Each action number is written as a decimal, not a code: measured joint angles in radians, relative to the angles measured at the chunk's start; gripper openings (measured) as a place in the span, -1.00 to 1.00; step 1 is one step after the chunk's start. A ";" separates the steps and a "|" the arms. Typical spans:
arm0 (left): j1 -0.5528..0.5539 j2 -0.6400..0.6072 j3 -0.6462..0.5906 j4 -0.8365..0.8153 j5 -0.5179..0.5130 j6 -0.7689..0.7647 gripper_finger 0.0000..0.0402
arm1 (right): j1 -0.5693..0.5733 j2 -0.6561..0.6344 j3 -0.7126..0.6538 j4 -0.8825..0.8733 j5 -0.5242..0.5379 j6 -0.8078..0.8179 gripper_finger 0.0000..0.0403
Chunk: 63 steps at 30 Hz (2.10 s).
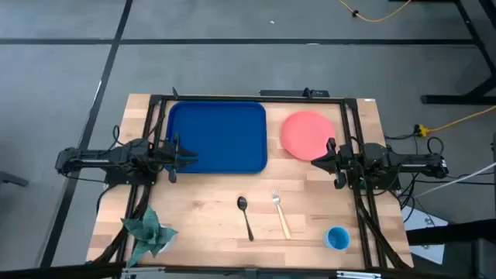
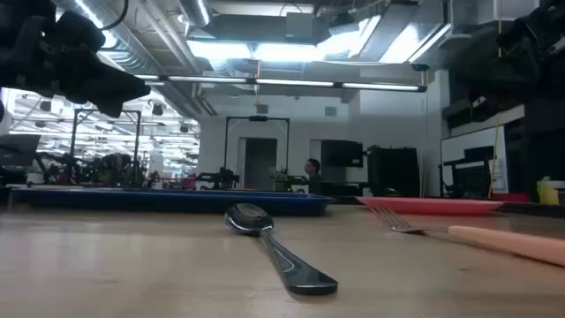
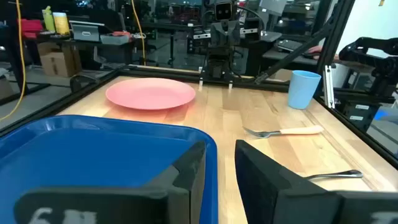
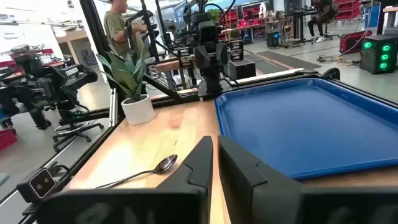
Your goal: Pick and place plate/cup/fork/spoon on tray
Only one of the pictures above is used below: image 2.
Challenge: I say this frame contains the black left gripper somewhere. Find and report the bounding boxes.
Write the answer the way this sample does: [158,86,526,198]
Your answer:
[43,11,152,118]

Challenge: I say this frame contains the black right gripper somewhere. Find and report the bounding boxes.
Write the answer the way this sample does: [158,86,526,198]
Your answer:
[450,17,565,94]

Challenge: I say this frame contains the red round plate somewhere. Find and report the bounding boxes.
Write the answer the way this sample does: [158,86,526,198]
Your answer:
[356,196,505,216]

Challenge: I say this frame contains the orange stick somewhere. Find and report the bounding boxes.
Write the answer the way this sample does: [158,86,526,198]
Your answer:
[369,206,565,269]

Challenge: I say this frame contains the dark metal spoon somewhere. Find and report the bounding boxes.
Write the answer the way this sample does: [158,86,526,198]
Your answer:
[223,201,339,296]

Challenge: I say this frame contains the blue plastic tray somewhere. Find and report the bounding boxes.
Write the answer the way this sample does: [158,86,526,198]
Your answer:
[11,187,335,217]

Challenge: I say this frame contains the person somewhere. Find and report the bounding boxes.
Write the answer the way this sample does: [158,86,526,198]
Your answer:
[100,152,136,186]
[303,157,326,194]

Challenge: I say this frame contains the whiteboard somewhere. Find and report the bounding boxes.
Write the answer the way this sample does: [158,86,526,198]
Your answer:
[440,125,509,195]

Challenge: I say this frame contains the black perforated cart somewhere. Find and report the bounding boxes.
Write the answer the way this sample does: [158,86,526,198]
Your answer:
[439,146,495,198]

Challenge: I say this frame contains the dark computer monitor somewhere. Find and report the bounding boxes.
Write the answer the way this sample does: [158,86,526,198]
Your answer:
[0,133,41,185]

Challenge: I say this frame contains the red flat box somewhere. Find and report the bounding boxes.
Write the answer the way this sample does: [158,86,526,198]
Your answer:
[492,192,531,203]

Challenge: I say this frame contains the black cabinet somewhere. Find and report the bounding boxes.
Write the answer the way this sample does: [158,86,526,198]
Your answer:
[367,145,421,198]

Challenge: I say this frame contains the yellow bottle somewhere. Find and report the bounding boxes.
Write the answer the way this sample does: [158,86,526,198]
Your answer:
[536,175,560,206]

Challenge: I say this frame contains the long ceiling light bar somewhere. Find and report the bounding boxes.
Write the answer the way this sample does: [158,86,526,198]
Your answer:
[132,73,428,93]

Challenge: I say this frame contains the wide black station frame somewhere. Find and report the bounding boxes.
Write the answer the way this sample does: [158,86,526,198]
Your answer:
[69,108,142,186]

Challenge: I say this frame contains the black wall shelf box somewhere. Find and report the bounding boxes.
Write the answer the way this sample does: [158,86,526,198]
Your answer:
[442,95,501,130]

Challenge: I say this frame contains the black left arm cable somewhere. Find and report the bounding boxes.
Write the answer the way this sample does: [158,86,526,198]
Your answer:
[100,0,130,31]

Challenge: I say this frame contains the silver ventilation duct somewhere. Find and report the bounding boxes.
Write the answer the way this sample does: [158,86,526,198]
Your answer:
[178,0,212,27]

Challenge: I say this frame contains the narrow black station frame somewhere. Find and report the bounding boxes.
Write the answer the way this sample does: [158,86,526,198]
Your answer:
[223,115,291,192]

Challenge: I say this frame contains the black wall screen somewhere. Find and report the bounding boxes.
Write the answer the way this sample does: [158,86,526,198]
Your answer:
[320,140,365,169]

